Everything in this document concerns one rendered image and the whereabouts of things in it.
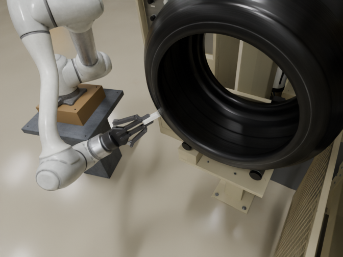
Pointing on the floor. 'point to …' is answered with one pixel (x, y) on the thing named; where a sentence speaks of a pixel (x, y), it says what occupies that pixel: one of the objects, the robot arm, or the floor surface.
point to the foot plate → (245, 203)
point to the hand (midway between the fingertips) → (151, 117)
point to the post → (253, 87)
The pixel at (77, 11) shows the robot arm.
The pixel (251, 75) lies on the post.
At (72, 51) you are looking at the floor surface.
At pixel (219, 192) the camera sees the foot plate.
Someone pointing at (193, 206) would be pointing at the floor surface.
